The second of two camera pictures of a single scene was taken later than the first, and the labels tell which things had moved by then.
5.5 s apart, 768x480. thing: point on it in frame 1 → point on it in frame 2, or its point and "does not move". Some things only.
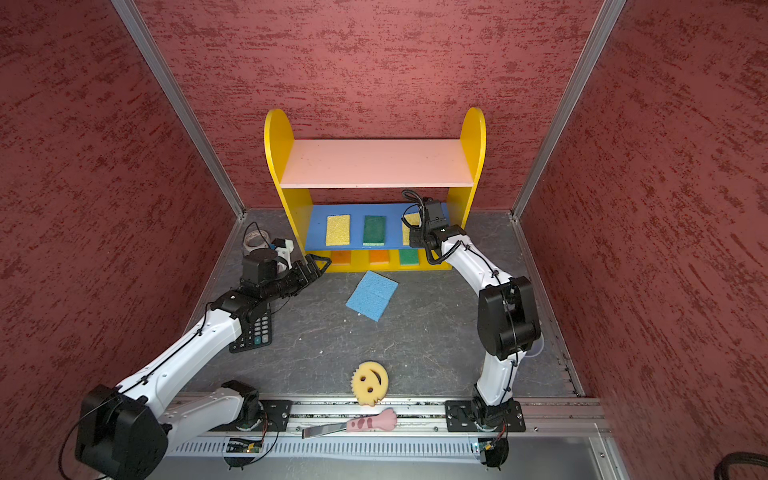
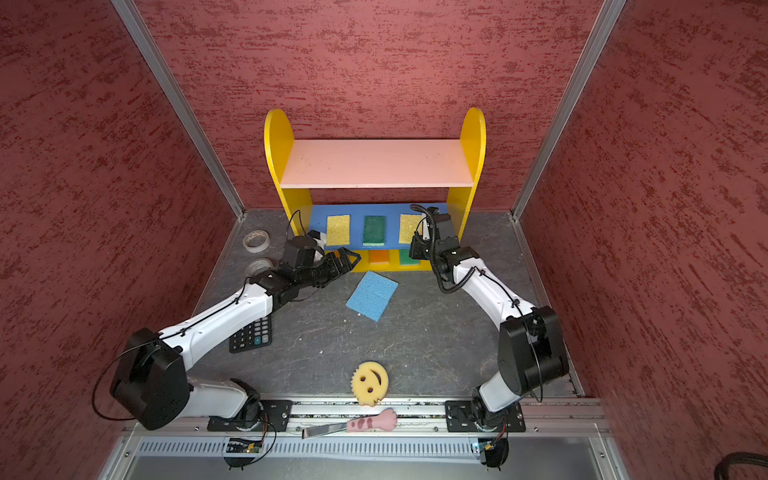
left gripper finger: (313, 267) → (342, 261)
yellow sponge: (338, 230) does not move
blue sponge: (374, 291) does not move
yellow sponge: (414, 219) does not move
